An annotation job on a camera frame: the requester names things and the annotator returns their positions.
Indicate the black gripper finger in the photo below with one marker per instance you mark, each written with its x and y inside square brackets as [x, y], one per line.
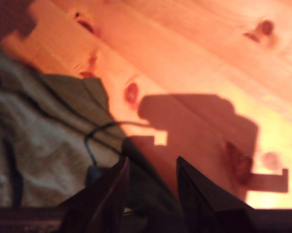
[104, 189]
[201, 191]

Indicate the dark green underwear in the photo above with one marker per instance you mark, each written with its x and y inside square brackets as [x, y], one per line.
[46, 136]

